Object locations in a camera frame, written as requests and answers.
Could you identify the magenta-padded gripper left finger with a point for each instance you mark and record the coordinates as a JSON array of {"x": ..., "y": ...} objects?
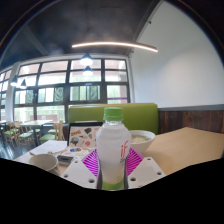
[{"x": 78, "y": 173}]

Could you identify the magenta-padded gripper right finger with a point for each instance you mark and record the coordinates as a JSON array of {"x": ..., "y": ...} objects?
[{"x": 148, "y": 170}]

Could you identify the white bowl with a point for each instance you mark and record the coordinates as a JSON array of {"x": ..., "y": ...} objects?
[{"x": 143, "y": 140}]

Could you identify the green bench sofa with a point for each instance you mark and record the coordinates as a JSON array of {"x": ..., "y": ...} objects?
[{"x": 140, "y": 116}]

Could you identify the black-framed sticker-covered tablet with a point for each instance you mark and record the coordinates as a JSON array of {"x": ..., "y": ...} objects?
[{"x": 83, "y": 135}]

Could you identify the beige printed paper cup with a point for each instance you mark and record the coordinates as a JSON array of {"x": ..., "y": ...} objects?
[{"x": 43, "y": 161}]

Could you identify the group of wooden green-seat chairs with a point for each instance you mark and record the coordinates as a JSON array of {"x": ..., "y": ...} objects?
[{"x": 25, "y": 136}]

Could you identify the white paper sheet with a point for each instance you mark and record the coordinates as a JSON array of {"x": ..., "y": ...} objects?
[{"x": 50, "y": 146}]

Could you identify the wooden dining table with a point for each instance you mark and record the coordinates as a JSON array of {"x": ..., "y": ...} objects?
[{"x": 35, "y": 122}]

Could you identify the group of pendant lamps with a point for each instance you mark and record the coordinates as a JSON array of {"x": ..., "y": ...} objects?
[{"x": 86, "y": 61}]

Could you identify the long linear ceiling light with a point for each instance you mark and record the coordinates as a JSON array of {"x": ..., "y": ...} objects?
[{"x": 113, "y": 43}]

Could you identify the white green-capped drink bottle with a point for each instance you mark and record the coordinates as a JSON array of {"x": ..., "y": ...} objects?
[{"x": 111, "y": 150}]

